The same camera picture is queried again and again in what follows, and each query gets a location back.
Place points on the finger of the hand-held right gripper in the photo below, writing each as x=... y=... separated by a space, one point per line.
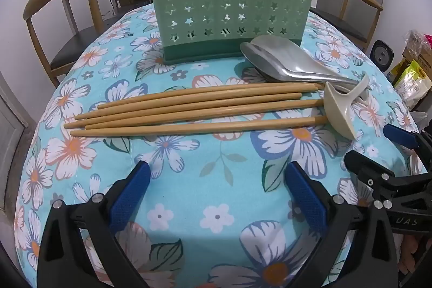
x=400 y=134
x=378 y=180

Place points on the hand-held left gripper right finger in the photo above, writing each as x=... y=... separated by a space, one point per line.
x=303 y=193

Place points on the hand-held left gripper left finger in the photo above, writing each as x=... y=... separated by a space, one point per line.
x=131 y=193

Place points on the metal spoon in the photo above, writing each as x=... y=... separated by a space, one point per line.
x=249 y=55
x=287 y=55

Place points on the green perforated utensil holder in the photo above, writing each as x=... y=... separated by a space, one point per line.
x=216 y=21

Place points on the person's right hand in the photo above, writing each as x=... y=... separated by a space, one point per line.
x=413 y=251

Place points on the yellow green sack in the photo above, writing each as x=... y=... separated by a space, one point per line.
x=413 y=85

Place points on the blue floral cloth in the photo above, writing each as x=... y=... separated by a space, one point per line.
x=202 y=173

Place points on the cardboard box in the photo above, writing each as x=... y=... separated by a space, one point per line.
x=416 y=58

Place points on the pink plastic bag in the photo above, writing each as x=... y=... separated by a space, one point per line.
x=428 y=40

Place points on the wooden chair black seat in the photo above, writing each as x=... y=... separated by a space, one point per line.
x=344 y=26
x=67 y=48

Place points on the white panelled door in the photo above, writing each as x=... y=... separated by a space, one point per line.
x=13 y=146

